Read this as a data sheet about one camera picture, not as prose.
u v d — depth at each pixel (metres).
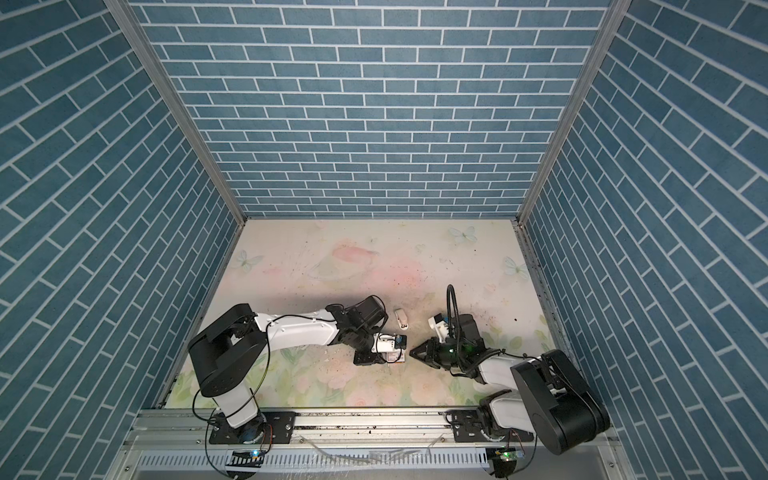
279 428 0.74
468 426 0.74
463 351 0.71
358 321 0.70
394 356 0.85
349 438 0.73
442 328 0.84
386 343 0.75
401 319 0.89
